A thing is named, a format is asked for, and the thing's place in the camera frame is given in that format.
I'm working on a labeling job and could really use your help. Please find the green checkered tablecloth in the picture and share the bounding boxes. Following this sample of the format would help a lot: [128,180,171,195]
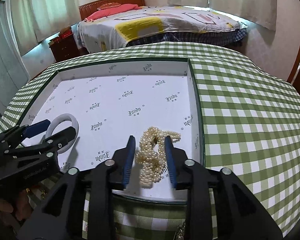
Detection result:
[0,42,300,236]

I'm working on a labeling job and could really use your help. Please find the cream pearl necklace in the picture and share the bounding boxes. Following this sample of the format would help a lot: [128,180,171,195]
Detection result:
[135,126,182,188]

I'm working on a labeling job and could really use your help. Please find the frosted glass wardrobe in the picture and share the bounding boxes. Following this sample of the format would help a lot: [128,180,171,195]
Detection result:
[0,1,29,117]

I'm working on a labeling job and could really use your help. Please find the red boxes on nightstand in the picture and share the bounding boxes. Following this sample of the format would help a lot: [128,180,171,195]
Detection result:
[49,26,73,46]

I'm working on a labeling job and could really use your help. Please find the pale jade bangle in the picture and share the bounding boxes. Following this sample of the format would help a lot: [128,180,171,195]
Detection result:
[45,113,79,154]

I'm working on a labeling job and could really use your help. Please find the left white curtain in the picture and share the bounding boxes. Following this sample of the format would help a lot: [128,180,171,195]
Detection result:
[10,0,80,56]

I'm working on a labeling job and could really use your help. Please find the wooden headboard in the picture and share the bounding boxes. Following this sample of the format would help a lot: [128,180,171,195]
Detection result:
[79,0,146,20]

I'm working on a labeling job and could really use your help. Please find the dark wooden nightstand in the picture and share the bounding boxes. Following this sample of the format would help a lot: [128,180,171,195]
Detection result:
[49,31,79,62]

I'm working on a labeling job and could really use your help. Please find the silver rhinestone hair clip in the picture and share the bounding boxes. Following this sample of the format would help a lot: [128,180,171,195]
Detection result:
[174,221,185,240]

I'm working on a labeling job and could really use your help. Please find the green jewelry tray box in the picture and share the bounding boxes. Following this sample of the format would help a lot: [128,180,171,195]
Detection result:
[14,57,206,204]

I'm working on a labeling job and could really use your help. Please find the pink pillow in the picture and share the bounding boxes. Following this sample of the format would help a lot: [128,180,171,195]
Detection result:
[84,4,142,22]

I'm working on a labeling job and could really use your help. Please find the person's left hand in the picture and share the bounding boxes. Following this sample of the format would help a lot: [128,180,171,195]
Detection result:
[0,190,32,230]

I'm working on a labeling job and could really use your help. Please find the red patterned cushion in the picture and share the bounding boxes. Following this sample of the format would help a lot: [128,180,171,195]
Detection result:
[97,2,121,10]

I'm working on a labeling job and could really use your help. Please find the bed with patterned sheet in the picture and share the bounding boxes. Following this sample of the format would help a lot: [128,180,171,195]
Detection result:
[77,6,248,53]

